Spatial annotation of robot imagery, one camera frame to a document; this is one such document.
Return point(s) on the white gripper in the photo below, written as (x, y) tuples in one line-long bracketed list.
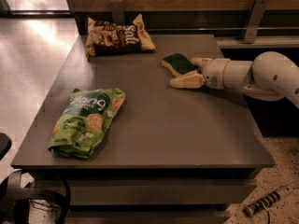
[(213, 73)]

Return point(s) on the green and yellow sponge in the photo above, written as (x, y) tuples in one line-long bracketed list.
[(178, 64)]

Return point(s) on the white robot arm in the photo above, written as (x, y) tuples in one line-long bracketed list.
[(270, 77)]

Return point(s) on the grey table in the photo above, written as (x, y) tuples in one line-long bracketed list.
[(170, 156)]

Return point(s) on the brown salt chips bag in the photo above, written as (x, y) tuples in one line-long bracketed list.
[(107, 38)]

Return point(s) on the green snack bag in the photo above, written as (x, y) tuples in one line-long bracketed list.
[(83, 125)]

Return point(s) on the white power strip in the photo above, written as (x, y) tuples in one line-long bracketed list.
[(268, 200)]

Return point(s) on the metal bracket right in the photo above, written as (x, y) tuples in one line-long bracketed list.
[(255, 17)]

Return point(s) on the metal bracket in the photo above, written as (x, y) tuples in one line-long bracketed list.
[(117, 10), (255, 17)]

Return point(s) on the metal bracket left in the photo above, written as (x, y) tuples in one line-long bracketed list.
[(117, 10)]

